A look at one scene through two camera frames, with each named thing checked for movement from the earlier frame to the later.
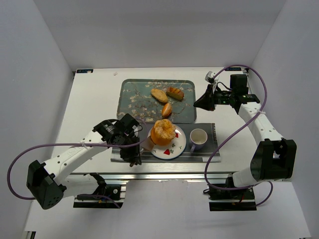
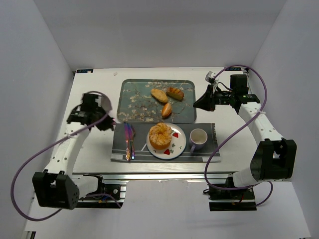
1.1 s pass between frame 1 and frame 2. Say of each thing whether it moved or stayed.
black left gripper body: moved
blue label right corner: stayed
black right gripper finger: stayed
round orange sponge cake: moved
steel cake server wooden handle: moved
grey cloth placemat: stayed
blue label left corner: stayed
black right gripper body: stayed
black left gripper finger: moved
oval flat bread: stayed
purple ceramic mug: stayed
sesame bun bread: stayed
